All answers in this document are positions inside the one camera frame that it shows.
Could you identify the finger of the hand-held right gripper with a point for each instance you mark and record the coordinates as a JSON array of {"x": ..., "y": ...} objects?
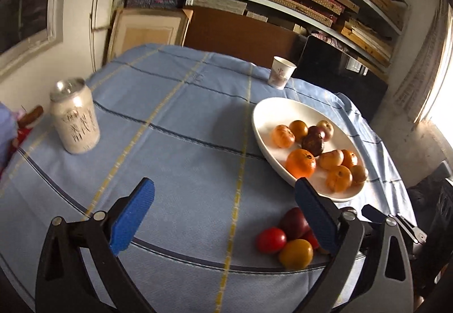
[
  {"x": 371, "y": 213},
  {"x": 408, "y": 226}
]

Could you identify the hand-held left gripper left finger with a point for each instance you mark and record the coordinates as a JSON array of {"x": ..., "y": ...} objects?
[{"x": 132, "y": 214}]

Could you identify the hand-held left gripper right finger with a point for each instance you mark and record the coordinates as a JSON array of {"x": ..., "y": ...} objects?
[{"x": 316, "y": 217}]

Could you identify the small red tomato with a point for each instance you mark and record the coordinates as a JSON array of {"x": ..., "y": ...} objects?
[
  {"x": 271, "y": 240},
  {"x": 311, "y": 238}
]

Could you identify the dark red plum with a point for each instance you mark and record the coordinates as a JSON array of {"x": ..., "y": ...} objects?
[{"x": 294, "y": 223}]

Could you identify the tan brown round fruit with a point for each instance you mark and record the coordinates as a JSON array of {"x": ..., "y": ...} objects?
[
  {"x": 358, "y": 173},
  {"x": 326, "y": 128},
  {"x": 331, "y": 159}
]

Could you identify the yellow orange tomato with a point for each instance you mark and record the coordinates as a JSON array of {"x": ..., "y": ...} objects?
[{"x": 296, "y": 254}]

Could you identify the orange persimmon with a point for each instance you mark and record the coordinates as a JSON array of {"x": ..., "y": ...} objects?
[{"x": 339, "y": 178}]

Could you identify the orange tangerine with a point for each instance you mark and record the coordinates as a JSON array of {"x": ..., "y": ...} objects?
[
  {"x": 299, "y": 129},
  {"x": 350, "y": 158},
  {"x": 300, "y": 162}
]

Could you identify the dark purple passion fruit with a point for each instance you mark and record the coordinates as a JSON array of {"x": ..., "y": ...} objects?
[
  {"x": 313, "y": 144},
  {"x": 316, "y": 130}
]

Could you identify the striped yellow red apple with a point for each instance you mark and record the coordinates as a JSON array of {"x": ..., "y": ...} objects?
[{"x": 283, "y": 136}]

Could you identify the white oval plate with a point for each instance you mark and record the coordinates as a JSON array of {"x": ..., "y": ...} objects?
[{"x": 269, "y": 122}]

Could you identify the dark jacket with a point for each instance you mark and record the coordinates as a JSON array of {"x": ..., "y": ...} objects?
[{"x": 424, "y": 189}]

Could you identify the blue checked tablecloth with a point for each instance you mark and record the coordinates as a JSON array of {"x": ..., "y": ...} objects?
[{"x": 159, "y": 175}]

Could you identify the white beverage can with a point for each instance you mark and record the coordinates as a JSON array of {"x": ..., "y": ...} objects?
[{"x": 75, "y": 118}]

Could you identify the black glossy panel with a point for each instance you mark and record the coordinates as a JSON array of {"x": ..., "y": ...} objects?
[{"x": 339, "y": 76}]

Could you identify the wooden chair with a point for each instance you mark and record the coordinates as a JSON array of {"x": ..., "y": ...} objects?
[{"x": 32, "y": 114}]

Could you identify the white paper cup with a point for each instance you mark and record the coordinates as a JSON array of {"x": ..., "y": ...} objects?
[{"x": 281, "y": 74}]

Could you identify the blue pink bedding cloth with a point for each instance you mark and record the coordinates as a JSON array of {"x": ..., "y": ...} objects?
[{"x": 5, "y": 132}]

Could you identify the brick pattern curtain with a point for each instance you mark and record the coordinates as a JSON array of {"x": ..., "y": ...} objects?
[{"x": 421, "y": 69}]

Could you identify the bright window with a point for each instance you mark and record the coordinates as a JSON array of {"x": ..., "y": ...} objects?
[{"x": 442, "y": 69}]

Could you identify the stack of yellow wooden boxes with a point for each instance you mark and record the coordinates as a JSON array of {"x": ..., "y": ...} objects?
[{"x": 368, "y": 37}]

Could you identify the pink folded cloth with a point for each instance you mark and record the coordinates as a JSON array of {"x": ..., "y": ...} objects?
[{"x": 329, "y": 39}]

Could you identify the brown wooden board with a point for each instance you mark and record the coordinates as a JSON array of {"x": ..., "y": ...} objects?
[{"x": 240, "y": 40}]

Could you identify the grey patterned flat box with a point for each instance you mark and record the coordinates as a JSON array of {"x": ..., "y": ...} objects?
[{"x": 219, "y": 3}]

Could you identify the beige picture frame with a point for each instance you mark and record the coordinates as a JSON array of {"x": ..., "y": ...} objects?
[{"x": 148, "y": 30}]

